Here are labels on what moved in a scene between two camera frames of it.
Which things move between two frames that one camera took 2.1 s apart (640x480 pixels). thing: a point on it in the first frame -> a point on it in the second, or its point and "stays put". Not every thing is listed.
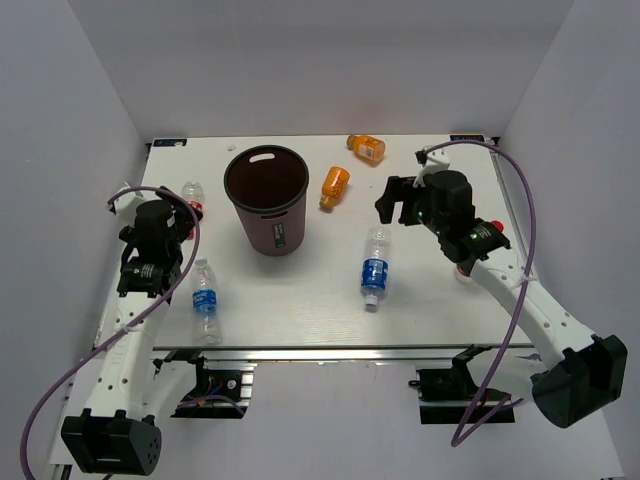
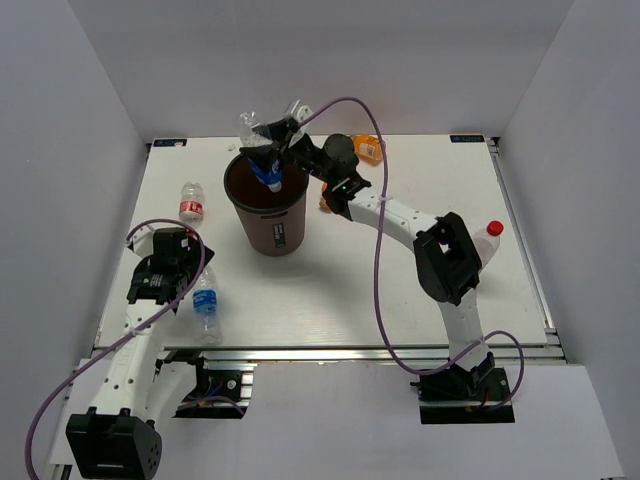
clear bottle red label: [194, 193] stays put
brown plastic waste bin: [267, 186] stays put
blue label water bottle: [374, 274] -> [271, 179]
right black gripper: [396, 192] -> [280, 132]
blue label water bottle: [206, 326] stays put
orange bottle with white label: [369, 149] stays put
